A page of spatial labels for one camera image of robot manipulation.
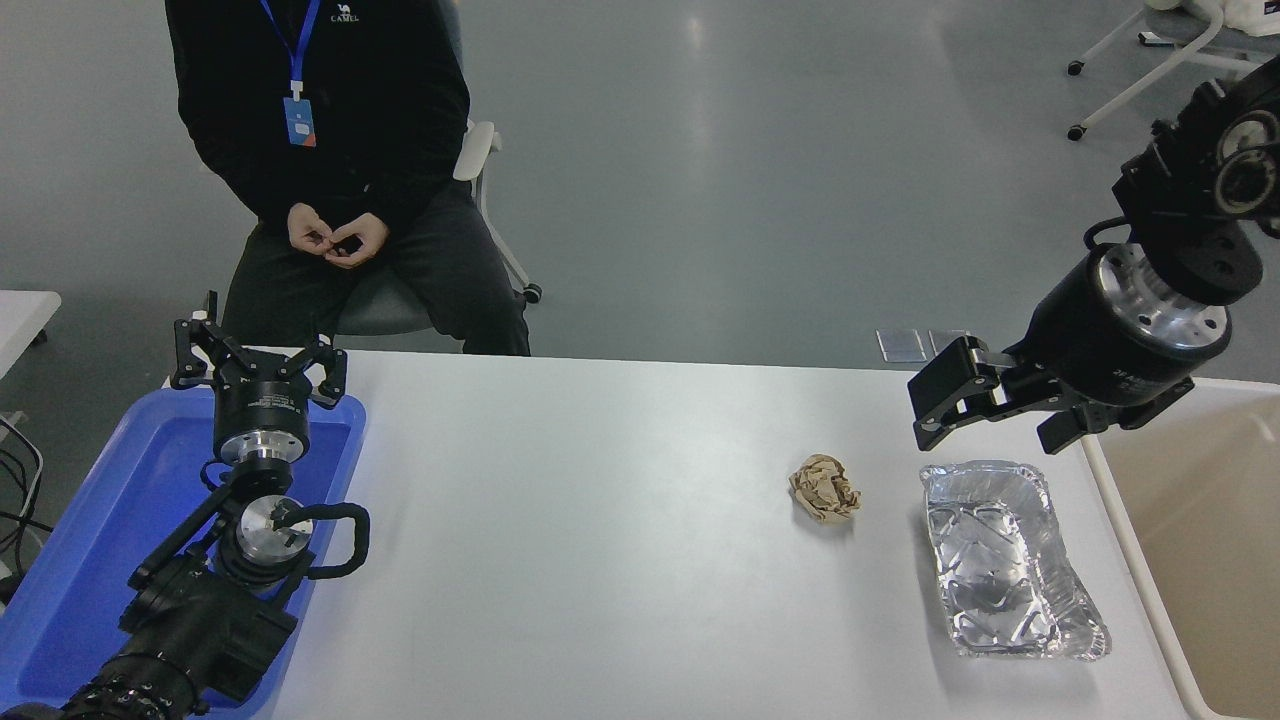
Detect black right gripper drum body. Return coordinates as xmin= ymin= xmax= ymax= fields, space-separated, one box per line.
xmin=1015 ymin=255 xmax=1216 ymax=433

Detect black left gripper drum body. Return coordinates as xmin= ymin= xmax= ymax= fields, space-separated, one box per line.
xmin=212 ymin=350 xmax=314 ymax=448

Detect crinkled silver foil tray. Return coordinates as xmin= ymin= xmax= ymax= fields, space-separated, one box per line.
xmin=918 ymin=460 xmax=1113 ymax=662

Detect person's left hand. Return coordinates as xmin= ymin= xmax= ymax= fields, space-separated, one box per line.
xmin=322 ymin=212 xmax=390 ymax=270

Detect person's right hand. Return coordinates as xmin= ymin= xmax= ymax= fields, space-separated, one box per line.
xmin=287 ymin=203 xmax=337 ymax=257

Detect white-framed wheeled chair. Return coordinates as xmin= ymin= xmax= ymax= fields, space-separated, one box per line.
xmin=335 ymin=120 xmax=544 ymax=338

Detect white side table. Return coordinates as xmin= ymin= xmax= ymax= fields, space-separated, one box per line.
xmin=0 ymin=290 xmax=63 ymax=382

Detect crumpled tan paper ball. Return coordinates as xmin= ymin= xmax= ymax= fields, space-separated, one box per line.
xmin=788 ymin=454 xmax=863 ymax=526

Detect blue plastic tray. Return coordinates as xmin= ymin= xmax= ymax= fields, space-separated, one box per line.
xmin=0 ymin=388 xmax=368 ymax=720

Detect large pale plastic bin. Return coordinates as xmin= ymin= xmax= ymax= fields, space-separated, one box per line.
xmin=1080 ymin=375 xmax=1280 ymax=720

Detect person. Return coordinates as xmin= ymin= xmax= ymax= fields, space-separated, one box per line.
xmin=164 ymin=0 xmax=532 ymax=357

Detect black cable loops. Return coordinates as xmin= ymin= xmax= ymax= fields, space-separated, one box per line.
xmin=0 ymin=414 xmax=47 ymax=607

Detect blue lanyard with badge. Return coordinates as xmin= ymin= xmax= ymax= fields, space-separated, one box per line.
xmin=259 ymin=0 xmax=322 ymax=150

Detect white wheeled tube frame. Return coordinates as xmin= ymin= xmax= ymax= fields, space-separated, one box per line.
xmin=1066 ymin=0 xmax=1280 ymax=142

